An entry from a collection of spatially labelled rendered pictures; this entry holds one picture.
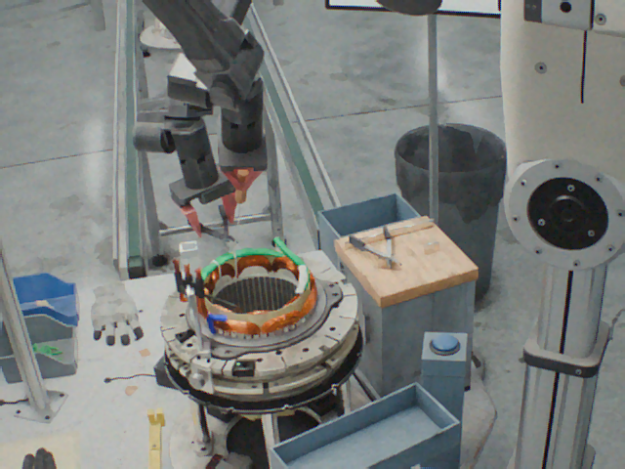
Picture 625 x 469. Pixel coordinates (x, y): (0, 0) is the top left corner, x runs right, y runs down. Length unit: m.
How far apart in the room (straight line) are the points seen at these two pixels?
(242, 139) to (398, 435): 0.48
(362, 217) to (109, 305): 0.61
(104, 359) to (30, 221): 2.26
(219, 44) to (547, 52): 0.39
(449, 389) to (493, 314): 1.79
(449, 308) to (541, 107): 0.72
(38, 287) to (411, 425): 1.08
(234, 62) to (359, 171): 3.06
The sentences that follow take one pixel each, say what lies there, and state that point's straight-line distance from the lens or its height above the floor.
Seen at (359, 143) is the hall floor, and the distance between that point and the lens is 4.43.
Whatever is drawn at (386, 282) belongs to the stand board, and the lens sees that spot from 1.59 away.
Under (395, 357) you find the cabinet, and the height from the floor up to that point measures 0.92.
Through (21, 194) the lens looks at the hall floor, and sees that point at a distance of 4.42.
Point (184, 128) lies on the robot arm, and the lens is 1.48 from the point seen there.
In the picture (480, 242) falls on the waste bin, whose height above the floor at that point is 0.26.
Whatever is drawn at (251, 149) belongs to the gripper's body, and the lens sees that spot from 1.27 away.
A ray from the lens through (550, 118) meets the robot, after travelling 1.00.
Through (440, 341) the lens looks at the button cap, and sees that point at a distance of 1.49.
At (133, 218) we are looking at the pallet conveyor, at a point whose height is 0.76.
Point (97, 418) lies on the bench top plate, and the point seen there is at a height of 0.78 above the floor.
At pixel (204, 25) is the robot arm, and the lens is 1.09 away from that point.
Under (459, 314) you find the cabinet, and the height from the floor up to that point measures 0.97.
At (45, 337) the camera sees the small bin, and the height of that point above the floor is 0.80.
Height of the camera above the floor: 1.98
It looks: 32 degrees down
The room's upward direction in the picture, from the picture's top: 4 degrees counter-clockwise
